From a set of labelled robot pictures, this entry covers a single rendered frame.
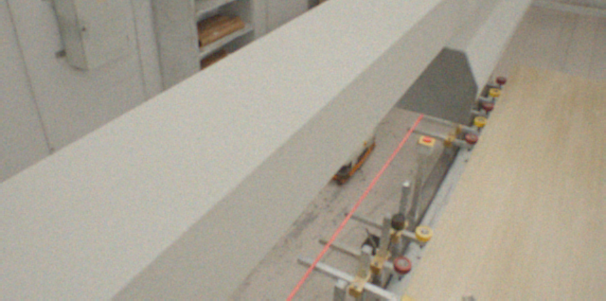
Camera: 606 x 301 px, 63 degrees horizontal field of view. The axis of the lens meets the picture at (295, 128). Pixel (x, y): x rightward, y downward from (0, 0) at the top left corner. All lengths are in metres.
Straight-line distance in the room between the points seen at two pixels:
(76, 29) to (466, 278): 2.87
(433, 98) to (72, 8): 3.31
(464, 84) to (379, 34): 0.24
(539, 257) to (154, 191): 2.47
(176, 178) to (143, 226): 0.03
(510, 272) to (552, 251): 0.28
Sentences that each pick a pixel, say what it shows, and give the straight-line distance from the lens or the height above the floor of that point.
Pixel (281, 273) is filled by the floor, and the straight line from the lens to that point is 3.47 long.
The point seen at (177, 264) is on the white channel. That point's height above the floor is 2.45.
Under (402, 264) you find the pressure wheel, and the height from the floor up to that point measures 0.91.
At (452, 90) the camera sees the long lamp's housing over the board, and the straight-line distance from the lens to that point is 0.54.
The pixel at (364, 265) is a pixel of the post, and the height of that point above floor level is 1.04.
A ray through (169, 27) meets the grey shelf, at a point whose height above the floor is 1.08.
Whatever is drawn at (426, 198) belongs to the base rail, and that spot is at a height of 0.70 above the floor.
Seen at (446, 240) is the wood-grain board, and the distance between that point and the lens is 2.52.
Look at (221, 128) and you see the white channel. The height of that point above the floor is 2.46.
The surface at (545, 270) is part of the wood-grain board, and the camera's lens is 2.55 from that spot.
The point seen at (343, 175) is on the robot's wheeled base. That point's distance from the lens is 4.10.
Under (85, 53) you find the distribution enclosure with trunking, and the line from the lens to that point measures 3.79.
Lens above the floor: 2.57
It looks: 31 degrees down
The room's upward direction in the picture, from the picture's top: 1 degrees clockwise
